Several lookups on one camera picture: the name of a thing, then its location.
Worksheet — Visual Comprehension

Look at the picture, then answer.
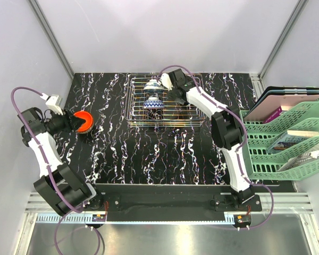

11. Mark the purple book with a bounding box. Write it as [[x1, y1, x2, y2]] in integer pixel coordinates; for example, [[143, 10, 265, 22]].
[[263, 106, 292, 124]]

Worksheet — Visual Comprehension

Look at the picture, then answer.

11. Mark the blue white floral bowl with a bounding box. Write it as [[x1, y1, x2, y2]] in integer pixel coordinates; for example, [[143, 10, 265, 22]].
[[143, 79, 166, 94]]

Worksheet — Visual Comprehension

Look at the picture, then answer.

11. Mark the pink folder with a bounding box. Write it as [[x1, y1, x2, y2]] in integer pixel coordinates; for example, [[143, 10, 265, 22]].
[[244, 94, 319, 121]]

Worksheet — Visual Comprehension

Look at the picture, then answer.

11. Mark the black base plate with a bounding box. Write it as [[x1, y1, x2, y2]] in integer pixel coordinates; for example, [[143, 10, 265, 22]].
[[94, 183, 262, 212]]

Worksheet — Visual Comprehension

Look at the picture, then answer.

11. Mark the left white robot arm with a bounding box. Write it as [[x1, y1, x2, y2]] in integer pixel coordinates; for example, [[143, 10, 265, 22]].
[[19, 107, 104, 216]]

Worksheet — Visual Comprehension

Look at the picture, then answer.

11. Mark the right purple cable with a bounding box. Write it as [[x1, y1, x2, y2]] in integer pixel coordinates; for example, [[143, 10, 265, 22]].
[[159, 64, 274, 230]]

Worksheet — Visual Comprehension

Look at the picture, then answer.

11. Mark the blue booklet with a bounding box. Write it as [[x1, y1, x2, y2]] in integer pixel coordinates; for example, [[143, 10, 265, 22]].
[[267, 132, 308, 154]]

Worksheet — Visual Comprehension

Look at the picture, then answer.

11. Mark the green file organizer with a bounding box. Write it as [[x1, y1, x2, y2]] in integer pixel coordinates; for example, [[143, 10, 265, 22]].
[[243, 100, 319, 181]]

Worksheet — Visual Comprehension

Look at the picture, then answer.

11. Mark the spiral notebook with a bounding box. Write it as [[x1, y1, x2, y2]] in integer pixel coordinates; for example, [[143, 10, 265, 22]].
[[277, 143, 319, 172]]

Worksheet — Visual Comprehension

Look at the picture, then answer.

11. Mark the wire dish rack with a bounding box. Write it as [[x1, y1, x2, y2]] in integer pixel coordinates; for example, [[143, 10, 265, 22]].
[[124, 73, 206, 128]]

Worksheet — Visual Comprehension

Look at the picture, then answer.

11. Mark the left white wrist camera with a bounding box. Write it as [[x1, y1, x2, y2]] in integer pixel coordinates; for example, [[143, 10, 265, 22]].
[[40, 93, 64, 115]]

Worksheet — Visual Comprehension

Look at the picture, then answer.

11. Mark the plain orange bowl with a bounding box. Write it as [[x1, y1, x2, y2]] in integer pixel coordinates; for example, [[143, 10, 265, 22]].
[[74, 110, 94, 133]]

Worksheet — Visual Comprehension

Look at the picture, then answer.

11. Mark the blue zigzag bowl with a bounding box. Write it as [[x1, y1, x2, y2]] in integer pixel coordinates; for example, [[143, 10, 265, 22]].
[[143, 97, 164, 110]]

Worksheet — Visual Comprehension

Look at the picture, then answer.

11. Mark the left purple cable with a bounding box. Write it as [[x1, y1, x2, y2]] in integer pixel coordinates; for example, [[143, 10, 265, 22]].
[[11, 86, 105, 255]]

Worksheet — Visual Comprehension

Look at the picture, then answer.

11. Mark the purple cable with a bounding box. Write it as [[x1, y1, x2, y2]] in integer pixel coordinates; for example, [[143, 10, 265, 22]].
[[11, 86, 105, 255], [159, 64, 274, 230]]

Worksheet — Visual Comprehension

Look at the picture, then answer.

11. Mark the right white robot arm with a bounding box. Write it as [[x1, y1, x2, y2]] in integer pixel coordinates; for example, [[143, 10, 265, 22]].
[[160, 69, 255, 211]]

